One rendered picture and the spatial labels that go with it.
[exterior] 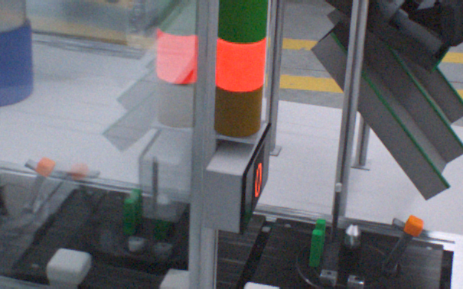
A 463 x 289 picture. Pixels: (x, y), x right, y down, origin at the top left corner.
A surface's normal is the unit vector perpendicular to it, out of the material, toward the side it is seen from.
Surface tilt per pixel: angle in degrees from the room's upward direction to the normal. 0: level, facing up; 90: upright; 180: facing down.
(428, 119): 90
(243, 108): 90
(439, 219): 0
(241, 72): 90
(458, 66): 0
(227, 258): 0
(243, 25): 90
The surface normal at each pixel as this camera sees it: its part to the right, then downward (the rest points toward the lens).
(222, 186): -0.24, 0.44
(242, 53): 0.05, 0.47
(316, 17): 0.04, -0.88
